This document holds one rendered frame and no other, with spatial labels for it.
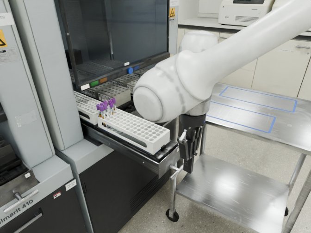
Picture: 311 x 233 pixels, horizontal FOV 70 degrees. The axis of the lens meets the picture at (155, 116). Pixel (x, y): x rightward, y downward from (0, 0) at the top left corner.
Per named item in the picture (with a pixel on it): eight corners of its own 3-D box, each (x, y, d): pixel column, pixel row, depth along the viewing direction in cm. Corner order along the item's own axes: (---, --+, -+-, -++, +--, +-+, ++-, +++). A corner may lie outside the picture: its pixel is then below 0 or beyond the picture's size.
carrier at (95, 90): (110, 92, 120) (109, 82, 117) (113, 93, 119) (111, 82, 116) (93, 100, 112) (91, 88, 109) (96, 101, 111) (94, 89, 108)
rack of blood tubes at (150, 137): (97, 129, 92) (95, 116, 89) (115, 119, 99) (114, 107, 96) (153, 157, 76) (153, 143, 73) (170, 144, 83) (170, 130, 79)
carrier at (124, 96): (128, 99, 113) (127, 88, 110) (131, 100, 112) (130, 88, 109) (111, 107, 105) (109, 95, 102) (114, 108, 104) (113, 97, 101)
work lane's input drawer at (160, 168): (52, 119, 113) (48, 103, 109) (76, 108, 123) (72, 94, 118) (169, 186, 74) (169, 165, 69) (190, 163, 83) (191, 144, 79)
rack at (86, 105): (57, 107, 109) (54, 96, 106) (74, 101, 116) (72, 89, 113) (95, 127, 93) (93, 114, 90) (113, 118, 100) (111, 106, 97)
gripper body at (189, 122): (189, 101, 68) (187, 125, 73) (174, 111, 62) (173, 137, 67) (212, 107, 64) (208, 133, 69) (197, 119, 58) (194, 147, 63)
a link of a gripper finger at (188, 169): (193, 156, 71) (192, 157, 70) (191, 172, 74) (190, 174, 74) (185, 153, 73) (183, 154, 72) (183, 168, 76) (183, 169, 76)
